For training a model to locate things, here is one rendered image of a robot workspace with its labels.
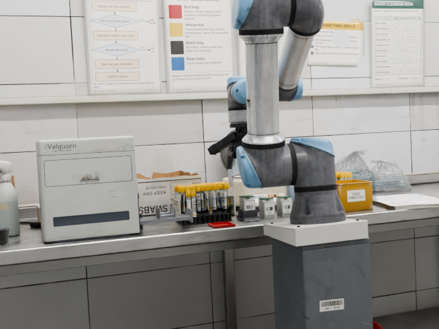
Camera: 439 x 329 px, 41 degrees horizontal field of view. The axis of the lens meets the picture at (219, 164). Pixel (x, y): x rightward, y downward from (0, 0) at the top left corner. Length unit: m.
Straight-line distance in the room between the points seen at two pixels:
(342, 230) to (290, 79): 0.50
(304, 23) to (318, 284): 0.67
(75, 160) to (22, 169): 0.66
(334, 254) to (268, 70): 0.50
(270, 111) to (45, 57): 1.14
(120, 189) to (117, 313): 0.85
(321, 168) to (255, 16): 0.43
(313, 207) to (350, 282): 0.22
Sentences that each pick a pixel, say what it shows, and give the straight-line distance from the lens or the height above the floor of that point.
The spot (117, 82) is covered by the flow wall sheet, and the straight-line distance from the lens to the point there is 2.41.
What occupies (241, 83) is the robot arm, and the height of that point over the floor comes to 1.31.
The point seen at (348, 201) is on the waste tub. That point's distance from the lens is 2.06.
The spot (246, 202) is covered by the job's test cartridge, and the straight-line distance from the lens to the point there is 1.93.
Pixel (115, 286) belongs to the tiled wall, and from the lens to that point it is 2.48.
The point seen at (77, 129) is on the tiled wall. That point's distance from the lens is 2.39.
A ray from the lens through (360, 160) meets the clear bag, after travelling 2.66.
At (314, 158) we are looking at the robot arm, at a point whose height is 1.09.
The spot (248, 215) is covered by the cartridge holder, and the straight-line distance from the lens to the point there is 1.93.
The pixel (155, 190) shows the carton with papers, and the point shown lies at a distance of 2.09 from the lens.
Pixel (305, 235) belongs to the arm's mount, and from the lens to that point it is 1.50.
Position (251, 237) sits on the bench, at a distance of 1.89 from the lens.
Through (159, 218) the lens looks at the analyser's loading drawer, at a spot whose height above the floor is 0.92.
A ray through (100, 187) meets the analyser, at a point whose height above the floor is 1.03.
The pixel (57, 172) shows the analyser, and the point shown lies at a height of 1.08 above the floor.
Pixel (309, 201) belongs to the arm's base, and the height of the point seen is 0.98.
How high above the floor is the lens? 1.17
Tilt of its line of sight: 3 degrees down
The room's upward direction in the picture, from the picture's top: 3 degrees counter-clockwise
